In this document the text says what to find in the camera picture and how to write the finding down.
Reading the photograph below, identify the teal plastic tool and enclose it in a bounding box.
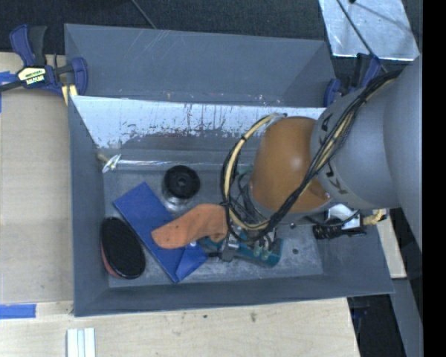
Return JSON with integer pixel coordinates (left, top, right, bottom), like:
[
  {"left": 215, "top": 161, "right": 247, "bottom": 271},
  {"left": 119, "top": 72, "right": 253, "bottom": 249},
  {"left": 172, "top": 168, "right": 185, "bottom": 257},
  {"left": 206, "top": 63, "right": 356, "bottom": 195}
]
[{"left": 198, "top": 235, "right": 284, "bottom": 269}]

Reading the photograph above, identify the clear jar with black lid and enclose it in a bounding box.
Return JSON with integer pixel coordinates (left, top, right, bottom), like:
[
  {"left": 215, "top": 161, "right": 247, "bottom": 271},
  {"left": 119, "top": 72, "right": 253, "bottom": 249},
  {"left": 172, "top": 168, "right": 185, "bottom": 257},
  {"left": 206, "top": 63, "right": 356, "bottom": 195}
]
[{"left": 161, "top": 164, "right": 201, "bottom": 215}]

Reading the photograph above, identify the blue flat envelope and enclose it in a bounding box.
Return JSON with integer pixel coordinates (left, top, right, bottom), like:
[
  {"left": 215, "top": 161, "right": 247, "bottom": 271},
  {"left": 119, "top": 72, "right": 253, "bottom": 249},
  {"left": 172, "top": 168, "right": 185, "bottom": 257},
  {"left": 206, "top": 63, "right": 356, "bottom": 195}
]
[{"left": 112, "top": 181, "right": 209, "bottom": 284}]

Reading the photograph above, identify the black oval brush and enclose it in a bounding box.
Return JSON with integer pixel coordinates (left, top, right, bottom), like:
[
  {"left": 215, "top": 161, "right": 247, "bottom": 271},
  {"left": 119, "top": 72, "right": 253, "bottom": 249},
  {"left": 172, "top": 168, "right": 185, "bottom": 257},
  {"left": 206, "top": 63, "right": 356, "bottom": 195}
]
[{"left": 100, "top": 216, "right": 147, "bottom": 280}]

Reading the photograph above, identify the small clear plastic piece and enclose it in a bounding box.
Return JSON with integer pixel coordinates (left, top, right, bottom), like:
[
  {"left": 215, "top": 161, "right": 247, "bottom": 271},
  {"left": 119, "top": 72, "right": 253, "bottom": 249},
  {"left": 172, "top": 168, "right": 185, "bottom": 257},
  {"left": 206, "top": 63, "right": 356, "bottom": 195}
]
[{"left": 101, "top": 153, "right": 123, "bottom": 173}]

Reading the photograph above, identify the grey metal bin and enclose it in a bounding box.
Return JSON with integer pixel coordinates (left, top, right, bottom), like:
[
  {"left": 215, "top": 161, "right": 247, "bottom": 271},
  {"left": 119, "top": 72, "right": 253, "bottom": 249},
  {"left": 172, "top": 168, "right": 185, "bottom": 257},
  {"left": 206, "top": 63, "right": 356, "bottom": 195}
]
[{"left": 62, "top": 23, "right": 397, "bottom": 318}]

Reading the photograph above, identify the pale wood board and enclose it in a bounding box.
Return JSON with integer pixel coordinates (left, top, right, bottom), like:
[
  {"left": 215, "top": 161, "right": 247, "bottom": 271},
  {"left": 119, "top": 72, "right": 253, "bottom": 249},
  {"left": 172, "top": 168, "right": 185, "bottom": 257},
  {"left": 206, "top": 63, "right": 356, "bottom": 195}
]
[{"left": 0, "top": 87, "right": 75, "bottom": 305}]

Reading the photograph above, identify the black cylinder on white bracket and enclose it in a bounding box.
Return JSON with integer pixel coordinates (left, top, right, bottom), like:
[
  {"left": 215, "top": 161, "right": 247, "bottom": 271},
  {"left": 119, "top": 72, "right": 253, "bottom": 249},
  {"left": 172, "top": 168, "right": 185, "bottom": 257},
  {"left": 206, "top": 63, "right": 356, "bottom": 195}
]
[{"left": 311, "top": 203, "right": 369, "bottom": 240}]

